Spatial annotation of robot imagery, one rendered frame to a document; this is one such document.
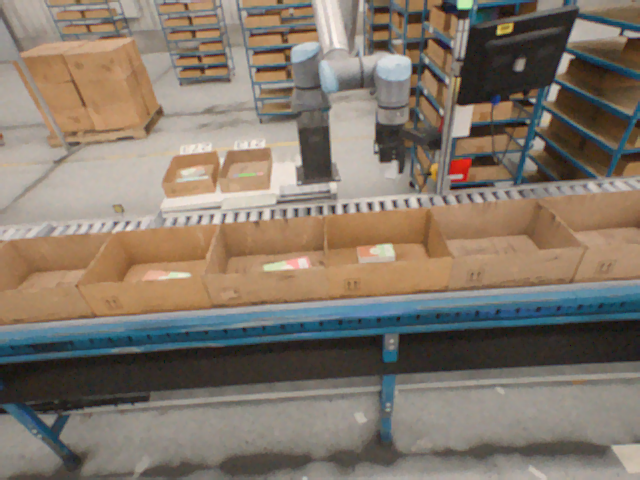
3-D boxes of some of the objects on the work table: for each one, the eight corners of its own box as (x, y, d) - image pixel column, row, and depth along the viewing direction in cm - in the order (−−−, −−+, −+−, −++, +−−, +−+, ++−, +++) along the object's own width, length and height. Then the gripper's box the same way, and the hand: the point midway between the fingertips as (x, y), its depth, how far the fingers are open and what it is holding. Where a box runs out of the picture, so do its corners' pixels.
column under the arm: (295, 166, 242) (288, 114, 222) (335, 162, 242) (332, 109, 223) (296, 186, 221) (289, 131, 201) (341, 181, 222) (338, 126, 202)
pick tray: (273, 160, 251) (271, 146, 245) (269, 189, 220) (267, 174, 214) (230, 164, 251) (227, 150, 245) (221, 194, 221) (216, 178, 215)
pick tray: (221, 164, 253) (217, 150, 247) (215, 193, 222) (211, 177, 216) (177, 169, 251) (173, 155, 245) (166, 199, 221) (160, 183, 215)
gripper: (372, 118, 117) (373, 180, 130) (380, 128, 110) (380, 193, 123) (399, 114, 118) (397, 176, 131) (409, 124, 111) (406, 188, 123)
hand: (397, 179), depth 126 cm, fingers closed
